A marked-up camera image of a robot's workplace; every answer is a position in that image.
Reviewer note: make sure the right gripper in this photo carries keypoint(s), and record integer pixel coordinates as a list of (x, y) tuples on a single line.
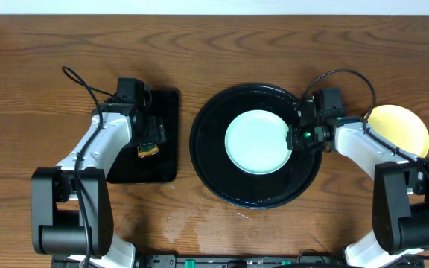
[(293, 141)]

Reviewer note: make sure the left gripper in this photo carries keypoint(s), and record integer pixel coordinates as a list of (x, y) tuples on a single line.
[(154, 132)]

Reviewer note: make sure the yellow green scrub sponge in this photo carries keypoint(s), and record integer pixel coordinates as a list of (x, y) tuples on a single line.
[(147, 150)]

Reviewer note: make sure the mint plate front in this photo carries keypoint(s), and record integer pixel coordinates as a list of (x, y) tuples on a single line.
[(256, 142)]

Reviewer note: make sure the yellow plate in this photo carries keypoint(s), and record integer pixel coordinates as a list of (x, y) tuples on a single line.
[(401, 127)]

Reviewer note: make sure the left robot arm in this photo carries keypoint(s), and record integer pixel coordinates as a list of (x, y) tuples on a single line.
[(71, 213)]

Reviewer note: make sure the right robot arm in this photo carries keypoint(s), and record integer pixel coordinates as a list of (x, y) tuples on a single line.
[(400, 206)]

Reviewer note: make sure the black rectangular tray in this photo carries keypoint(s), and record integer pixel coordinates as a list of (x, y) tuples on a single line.
[(162, 167)]

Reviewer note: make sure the black round tray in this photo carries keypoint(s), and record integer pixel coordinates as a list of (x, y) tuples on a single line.
[(220, 175)]

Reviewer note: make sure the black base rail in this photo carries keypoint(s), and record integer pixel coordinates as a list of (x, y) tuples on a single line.
[(171, 261)]

